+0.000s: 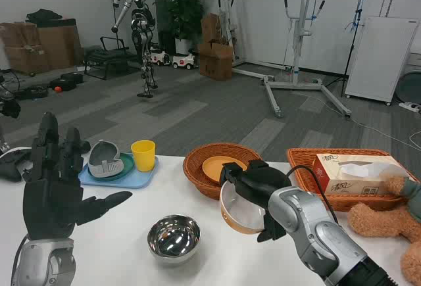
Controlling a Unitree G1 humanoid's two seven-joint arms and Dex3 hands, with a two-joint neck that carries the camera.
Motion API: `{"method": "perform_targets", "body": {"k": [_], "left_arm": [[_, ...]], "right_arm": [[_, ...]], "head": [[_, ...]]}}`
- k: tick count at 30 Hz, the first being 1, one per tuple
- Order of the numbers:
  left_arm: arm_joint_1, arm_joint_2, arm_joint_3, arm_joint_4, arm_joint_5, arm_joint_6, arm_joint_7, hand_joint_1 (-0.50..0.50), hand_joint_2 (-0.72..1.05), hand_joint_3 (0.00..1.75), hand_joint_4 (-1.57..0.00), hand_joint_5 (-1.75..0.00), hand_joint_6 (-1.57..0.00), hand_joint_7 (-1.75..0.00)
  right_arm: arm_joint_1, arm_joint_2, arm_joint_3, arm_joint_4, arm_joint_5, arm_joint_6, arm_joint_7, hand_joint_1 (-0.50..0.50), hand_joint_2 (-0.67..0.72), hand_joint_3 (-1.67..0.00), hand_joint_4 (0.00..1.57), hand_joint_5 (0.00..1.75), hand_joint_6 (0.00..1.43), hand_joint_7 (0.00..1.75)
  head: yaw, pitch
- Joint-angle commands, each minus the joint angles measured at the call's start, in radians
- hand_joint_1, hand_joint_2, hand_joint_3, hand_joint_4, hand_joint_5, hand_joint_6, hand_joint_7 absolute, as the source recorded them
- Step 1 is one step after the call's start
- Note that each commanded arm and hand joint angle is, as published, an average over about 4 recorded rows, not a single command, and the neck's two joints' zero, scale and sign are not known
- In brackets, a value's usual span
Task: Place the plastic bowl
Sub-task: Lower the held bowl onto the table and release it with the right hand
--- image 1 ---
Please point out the white lift stand wide legs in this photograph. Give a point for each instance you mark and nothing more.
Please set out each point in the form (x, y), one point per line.
(301, 36)

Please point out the white toy car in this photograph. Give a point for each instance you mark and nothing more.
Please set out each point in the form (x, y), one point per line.
(184, 60)
(160, 57)

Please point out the white power strip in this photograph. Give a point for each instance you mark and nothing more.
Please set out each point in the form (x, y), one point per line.
(409, 106)

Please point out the black flat case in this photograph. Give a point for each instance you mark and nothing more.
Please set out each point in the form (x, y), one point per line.
(67, 81)

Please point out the stainless steel bowl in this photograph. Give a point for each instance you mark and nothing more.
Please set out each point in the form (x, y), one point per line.
(173, 240)

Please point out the brown teddy bear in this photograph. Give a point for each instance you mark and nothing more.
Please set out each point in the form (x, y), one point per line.
(378, 217)

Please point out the silver black humanoid robot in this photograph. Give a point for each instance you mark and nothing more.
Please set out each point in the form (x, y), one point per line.
(139, 16)

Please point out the red white tissue box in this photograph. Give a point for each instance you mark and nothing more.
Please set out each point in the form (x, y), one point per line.
(332, 177)

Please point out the light blue plastic tray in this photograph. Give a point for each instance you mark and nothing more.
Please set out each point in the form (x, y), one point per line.
(141, 179)

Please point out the rectangular wicker basket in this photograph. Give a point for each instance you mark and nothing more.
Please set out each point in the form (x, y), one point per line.
(302, 157)

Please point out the white lift stand black grips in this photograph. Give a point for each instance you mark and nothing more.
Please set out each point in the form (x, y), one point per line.
(227, 19)

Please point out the white panel on wheels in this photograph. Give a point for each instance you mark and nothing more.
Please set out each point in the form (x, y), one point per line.
(378, 59)

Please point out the green potted plant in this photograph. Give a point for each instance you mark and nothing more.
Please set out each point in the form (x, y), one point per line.
(181, 6)

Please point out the black cloth bundle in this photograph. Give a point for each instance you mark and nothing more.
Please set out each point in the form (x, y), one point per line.
(42, 16)

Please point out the black white headset device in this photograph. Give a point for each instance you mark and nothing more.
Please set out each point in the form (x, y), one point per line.
(11, 166)

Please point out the open brown cardboard box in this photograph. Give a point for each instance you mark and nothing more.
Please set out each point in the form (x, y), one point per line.
(215, 62)

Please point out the tall narrow cardboard box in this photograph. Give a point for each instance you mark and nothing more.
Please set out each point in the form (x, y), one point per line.
(210, 28)

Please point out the orange white plastic bowl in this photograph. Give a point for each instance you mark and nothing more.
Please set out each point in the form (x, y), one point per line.
(240, 215)

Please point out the round wicker basket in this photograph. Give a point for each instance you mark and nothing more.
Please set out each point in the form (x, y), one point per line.
(194, 171)

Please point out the yellow plastic cup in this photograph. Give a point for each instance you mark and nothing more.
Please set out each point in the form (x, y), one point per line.
(143, 157)

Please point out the orange plastic plate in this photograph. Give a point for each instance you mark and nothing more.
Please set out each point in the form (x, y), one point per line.
(213, 169)

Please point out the large brown cardboard box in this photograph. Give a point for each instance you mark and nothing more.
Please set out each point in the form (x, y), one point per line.
(42, 46)

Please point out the black tripod stand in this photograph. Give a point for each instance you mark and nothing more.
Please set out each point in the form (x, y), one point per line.
(352, 49)

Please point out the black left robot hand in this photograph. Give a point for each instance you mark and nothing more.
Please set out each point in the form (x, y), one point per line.
(49, 197)

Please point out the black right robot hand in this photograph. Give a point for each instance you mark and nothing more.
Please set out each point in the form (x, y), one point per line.
(263, 181)

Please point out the grey slotted drain holder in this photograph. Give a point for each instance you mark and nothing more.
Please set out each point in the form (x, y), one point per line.
(105, 157)

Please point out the black metal bench frame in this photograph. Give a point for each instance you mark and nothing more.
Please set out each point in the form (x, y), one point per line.
(108, 60)

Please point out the green plastic plate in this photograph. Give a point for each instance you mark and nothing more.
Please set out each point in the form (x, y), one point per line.
(127, 164)

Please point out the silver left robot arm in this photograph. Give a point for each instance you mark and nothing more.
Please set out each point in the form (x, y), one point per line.
(42, 263)

